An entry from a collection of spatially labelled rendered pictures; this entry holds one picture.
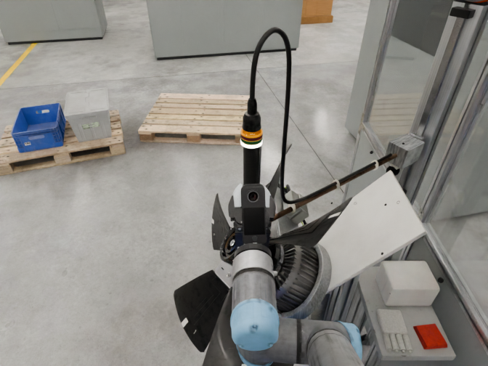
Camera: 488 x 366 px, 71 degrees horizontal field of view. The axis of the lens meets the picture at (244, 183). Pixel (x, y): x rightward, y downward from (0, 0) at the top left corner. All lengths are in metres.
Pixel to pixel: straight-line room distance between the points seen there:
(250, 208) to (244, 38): 5.95
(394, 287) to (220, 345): 0.68
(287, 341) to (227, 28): 6.01
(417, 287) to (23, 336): 2.17
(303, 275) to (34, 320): 1.94
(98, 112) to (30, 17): 4.69
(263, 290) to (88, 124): 3.35
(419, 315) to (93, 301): 1.92
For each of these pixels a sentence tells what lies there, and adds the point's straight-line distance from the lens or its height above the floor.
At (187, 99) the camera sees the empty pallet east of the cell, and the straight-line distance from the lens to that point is 4.55.
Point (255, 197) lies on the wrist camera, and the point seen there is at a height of 1.57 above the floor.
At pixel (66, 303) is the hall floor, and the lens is 2.61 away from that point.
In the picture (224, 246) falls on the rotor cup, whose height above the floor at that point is 1.19.
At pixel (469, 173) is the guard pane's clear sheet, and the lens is 1.33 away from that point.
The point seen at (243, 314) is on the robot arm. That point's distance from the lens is 0.56.
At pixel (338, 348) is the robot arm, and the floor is 1.50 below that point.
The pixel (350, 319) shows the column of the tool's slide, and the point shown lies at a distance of 2.06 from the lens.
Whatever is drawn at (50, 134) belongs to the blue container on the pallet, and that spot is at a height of 0.29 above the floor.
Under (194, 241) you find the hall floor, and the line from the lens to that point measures 2.70.
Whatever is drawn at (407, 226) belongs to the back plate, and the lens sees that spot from 1.00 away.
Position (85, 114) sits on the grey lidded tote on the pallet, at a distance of 3.73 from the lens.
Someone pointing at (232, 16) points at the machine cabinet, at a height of 0.65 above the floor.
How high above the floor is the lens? 1.98
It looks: 38 degrees down
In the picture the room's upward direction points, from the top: straight up
